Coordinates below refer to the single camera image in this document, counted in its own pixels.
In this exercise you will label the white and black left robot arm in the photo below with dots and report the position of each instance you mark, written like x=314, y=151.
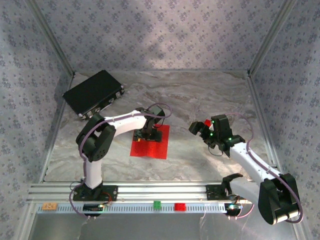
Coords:
x=125, y=123

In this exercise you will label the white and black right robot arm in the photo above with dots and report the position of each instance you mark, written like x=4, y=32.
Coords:
x=252, y=162

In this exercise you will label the small red folded piece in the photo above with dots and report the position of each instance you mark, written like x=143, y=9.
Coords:
x=207, y=122

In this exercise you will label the small green block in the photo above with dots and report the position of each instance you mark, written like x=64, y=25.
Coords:
x=157, y=205

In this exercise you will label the black case with silver latches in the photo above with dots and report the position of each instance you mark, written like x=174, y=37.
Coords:
x=92, y=92

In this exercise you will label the orange tag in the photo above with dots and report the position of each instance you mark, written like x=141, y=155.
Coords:
x=49, y=206

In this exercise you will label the aluminium frame bar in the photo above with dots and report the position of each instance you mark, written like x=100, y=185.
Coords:
x=58, y=125
x=271, y=37
x=263, y=120

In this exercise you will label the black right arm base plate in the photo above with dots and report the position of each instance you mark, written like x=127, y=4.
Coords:
x=212, y=192

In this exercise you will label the aluminium mounting rail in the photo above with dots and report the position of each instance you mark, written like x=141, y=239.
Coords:
x=160, y=192

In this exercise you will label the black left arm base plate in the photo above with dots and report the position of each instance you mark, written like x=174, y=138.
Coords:
x=110, y=193

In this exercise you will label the red block on duct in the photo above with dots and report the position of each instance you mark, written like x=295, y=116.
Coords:
x=180, y=207

